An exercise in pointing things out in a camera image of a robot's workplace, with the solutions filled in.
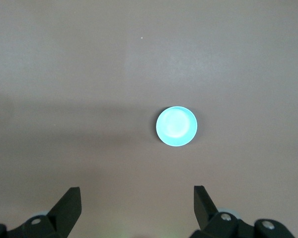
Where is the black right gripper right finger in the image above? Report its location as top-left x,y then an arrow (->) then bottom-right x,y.
190,185 -> 295,238

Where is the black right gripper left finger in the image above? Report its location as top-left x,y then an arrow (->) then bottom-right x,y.
0,186 -> 82,238

